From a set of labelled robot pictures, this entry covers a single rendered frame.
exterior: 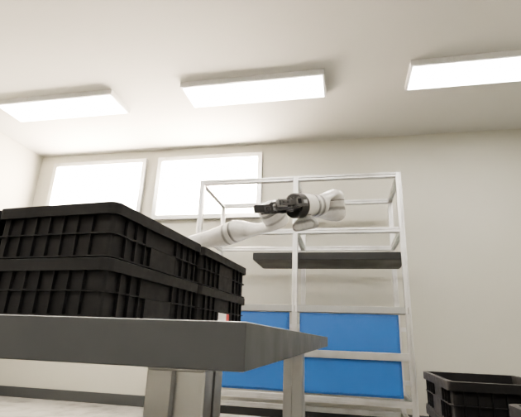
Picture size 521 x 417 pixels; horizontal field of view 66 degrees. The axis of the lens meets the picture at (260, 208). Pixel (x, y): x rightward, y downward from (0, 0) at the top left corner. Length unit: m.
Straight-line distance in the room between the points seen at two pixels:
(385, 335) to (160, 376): 2.79
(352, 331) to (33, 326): 2.83
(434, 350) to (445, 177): 1.67
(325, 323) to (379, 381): 0.53
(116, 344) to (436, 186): 4.13
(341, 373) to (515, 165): 2.71
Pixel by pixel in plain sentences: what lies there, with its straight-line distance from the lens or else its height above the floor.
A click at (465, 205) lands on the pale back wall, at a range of 4.38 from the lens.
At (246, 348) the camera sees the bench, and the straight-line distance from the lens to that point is 0.36.
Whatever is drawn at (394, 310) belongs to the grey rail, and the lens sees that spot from 3.17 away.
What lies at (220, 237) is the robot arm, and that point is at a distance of 1.65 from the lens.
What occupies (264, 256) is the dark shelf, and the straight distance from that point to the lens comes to 3.29.
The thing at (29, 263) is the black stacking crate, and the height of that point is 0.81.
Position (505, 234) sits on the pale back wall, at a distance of 4.40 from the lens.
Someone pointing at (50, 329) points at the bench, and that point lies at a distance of 0.44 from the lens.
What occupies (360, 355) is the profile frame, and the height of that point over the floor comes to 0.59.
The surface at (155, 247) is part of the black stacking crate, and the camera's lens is 0.95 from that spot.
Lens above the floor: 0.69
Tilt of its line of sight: 18 degrees up
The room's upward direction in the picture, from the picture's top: 2 degrees clockwise
